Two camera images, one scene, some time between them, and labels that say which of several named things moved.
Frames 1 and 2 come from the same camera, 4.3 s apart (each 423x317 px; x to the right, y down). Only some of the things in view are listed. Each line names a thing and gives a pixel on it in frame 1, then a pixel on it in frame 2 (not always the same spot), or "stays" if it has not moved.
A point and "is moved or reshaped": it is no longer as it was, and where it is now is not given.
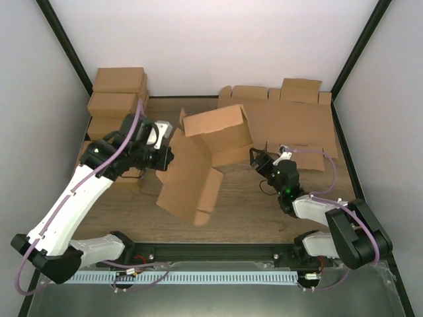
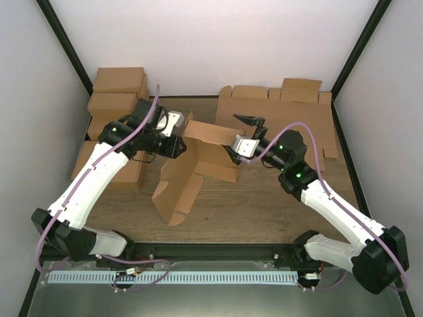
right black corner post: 379,10 stays
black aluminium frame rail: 276,253 stays
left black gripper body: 160,164 → 165,150
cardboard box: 190,185 is moved or reshaped
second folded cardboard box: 112,105 stays
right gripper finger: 271,156 → 234,156
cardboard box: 120,80 stays
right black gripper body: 264,170 → 260,131
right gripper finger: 254,153 → 250,120
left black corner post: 65,43 stays
